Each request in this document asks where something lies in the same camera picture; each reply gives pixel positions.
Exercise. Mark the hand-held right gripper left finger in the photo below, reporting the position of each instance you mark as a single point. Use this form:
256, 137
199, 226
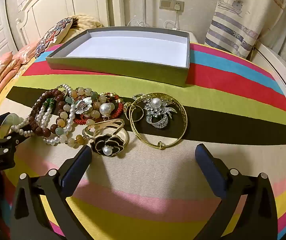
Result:
76, 170

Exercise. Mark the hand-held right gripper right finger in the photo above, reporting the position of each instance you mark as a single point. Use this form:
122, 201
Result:
208, 170

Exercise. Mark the pale green jade bangle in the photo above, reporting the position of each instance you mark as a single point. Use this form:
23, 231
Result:
8, 123

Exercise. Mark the white pearl strand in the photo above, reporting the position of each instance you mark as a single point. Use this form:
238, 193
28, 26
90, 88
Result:
44, 112

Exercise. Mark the large gold mesh bangle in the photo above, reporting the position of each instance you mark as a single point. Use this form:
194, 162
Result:
181, 112

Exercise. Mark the rhinestone brooch with pearl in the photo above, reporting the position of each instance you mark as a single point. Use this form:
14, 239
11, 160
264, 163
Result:
158, 115

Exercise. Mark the grey cardboard box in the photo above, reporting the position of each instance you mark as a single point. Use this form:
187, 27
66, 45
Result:
123, 47

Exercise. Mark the striped colourful cloth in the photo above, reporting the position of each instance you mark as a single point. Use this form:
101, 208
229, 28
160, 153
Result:
158, 180

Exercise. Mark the silver flower brooch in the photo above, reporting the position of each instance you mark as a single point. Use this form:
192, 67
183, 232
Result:
83, 105

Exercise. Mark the large pearl pendant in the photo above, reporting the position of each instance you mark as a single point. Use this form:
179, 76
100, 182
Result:
104, 108

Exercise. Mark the gold jewellery pile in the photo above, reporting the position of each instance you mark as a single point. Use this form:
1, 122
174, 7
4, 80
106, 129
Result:
116, 111

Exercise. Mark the small gold rings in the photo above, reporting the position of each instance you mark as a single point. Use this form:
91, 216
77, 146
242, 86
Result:
128, 107

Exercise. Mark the round embroidered pillow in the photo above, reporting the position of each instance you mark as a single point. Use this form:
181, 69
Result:
50, 37

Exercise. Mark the beige blanket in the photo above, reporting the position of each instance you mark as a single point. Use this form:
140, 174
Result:
88, 22

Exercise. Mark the white bed headboard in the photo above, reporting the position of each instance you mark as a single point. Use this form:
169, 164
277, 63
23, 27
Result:
58, 5

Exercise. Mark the boat print curtain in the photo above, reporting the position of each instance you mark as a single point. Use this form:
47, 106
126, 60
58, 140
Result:
240, 17

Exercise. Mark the white charger plug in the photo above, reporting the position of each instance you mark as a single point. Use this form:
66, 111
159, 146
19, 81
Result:
178, 6

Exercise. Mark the white standing pole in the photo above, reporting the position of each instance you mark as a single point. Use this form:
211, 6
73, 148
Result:
144, 2

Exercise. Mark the white wall label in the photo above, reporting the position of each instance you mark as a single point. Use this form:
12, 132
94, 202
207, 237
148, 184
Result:
22, 0

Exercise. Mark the wall socket panel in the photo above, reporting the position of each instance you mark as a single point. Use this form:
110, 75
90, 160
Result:
166, 3

